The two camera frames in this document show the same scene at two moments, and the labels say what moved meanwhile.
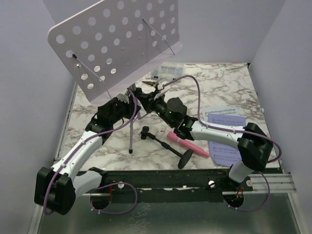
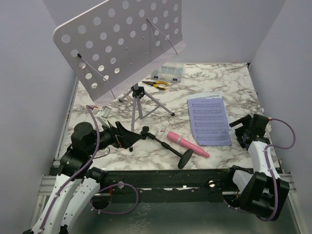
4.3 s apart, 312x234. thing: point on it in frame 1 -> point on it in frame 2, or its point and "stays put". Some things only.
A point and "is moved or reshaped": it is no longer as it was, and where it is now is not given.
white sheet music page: x=229 y=110 -> x=211 y=94
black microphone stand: x=185 y=158 stays put
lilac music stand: x=107 y=44 is moved or reshaped
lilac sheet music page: x=225 y=153 -> x=209 y=122
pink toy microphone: x=187 y=144 stays put
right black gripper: x=148 y=101 -> x=243 y=129
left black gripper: x=130 y=107 -> x=128 y=137
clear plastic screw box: x=168 y=71 stays put
